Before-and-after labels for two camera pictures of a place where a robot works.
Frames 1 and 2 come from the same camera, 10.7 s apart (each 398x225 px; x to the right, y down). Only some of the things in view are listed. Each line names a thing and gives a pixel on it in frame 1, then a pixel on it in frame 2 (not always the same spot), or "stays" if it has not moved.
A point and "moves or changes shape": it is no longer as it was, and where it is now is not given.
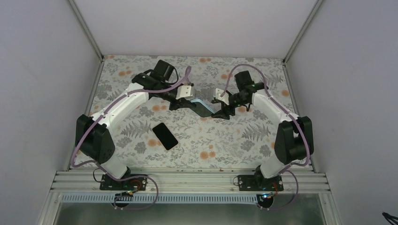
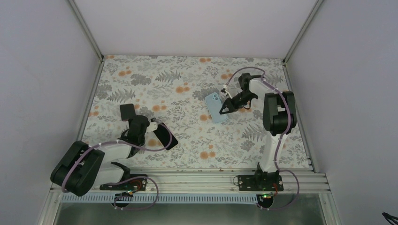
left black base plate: (127, 183) stays
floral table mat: (148, 135) stays
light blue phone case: (210, 106) moves or changes shape
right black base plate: (258, 183) stays
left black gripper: (182, 103) → (130, 121)
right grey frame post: (316, 6) stays
